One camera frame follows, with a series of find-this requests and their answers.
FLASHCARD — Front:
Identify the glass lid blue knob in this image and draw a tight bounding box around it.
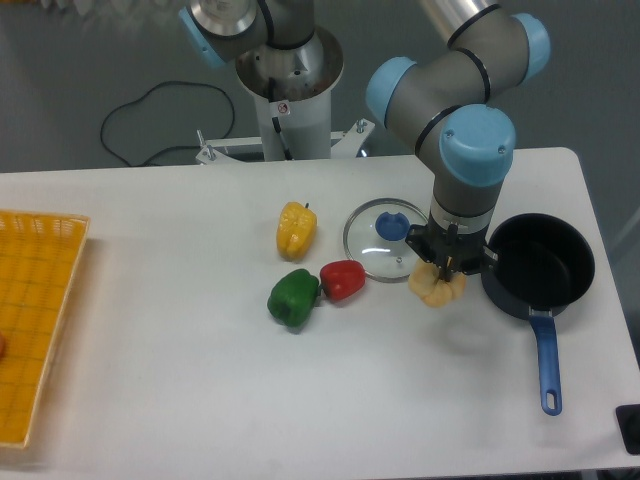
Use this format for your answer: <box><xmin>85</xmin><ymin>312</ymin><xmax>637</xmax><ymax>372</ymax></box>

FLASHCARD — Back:
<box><xmin>342</xmin><ymin>198</ymin><xmax>427</xmax><ymax>283</ymax></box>

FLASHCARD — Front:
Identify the round beige bread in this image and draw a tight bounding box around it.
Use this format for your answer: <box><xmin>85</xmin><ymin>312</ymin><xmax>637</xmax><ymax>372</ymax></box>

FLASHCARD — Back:
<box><xmin>408</xmin><ymin>259</ymin><xmax>466</xmax><ymax>308</ymax></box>

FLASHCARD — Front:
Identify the black floor cable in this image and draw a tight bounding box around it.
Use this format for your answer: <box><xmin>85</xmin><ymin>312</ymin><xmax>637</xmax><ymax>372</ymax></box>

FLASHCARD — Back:
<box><xmin>100</xmin><ymin>81</ymin><xmax>236</xmax><ymax>168</ymax></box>

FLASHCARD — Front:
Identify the green bell pepper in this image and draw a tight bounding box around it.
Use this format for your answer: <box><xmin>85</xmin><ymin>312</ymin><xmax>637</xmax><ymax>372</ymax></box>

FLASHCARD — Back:
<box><xmin>267</xmin><ymin>269</ymin><xmax>320</xmax><ymax>329</ymax></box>

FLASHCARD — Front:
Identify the yellow bell pepper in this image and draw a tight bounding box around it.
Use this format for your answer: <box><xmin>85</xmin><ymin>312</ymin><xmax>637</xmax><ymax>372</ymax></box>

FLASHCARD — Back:
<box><xmin>276</xmin><ymin>202</ymin><xmax>317</xmax><ymax>261</ymax></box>

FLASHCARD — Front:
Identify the red bell pepper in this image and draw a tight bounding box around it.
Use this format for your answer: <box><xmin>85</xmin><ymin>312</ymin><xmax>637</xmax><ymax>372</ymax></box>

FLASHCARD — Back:
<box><xmin>320</xmin><ymin>260</ymin><xmax>366</xmax><ymax>302</ymax></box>

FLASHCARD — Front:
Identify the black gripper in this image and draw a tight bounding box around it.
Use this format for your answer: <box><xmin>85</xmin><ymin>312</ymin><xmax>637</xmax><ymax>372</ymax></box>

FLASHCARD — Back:
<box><xmin>405</xmin><ymin>222</ymin><xmax>499</xmax><ymax>283</ymax></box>

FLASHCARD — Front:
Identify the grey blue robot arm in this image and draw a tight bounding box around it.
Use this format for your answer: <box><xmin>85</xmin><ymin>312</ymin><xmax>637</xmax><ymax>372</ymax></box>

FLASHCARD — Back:
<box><xmin>179</xmin><ymin>1</ymin><xmax>551</xmax><ymax>281</ymax></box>

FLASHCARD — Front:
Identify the black device at table edge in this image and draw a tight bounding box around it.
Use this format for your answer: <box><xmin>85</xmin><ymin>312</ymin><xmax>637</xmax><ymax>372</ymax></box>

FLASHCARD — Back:
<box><xmin>615</xmin><ymin>404</ymin><xmax>640</xmax><ymax>455</ymax></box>

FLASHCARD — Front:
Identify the black pot blue handle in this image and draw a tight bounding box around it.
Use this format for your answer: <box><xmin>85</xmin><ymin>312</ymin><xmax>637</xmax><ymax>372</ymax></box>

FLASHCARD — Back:
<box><xmin>481</xmin><ymin>213</ymin><xmax>595</xmax><ymax>416</ymax></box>

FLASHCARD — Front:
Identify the yellow woven basket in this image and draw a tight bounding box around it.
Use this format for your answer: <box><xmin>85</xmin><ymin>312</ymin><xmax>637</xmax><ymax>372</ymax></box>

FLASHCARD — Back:
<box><xmin>1</xmin><ymin>210</ymin><xmax>90</xmax><ymax>449</ymax></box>

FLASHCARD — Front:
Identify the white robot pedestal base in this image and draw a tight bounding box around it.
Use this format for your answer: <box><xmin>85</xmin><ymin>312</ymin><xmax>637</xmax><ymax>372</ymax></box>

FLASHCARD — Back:
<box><xmin>194</xmin><ymin>27</ymin><xmax>375</xmax><ymax>165</ymax></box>

